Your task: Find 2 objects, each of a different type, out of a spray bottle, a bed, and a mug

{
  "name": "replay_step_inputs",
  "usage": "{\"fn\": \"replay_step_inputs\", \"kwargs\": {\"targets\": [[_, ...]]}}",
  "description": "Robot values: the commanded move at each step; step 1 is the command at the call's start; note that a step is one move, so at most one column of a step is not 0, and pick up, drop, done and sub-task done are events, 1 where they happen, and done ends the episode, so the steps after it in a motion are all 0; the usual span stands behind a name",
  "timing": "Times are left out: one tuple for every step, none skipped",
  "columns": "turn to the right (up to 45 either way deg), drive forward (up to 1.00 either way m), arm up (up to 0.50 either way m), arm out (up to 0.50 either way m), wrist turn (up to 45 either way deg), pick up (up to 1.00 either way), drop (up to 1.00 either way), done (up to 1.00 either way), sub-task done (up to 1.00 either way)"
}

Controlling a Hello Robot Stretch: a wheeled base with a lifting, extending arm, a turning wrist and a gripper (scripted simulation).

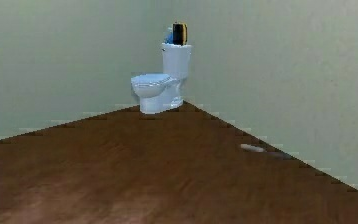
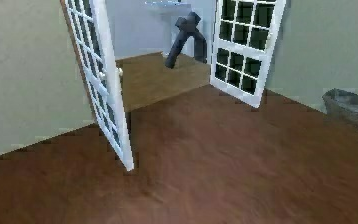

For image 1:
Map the white toilet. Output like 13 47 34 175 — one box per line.
130 42 193 115

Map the black and yellow box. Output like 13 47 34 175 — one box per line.
172 22 189 46

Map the small grey flat object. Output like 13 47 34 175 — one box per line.
240 143 266 154

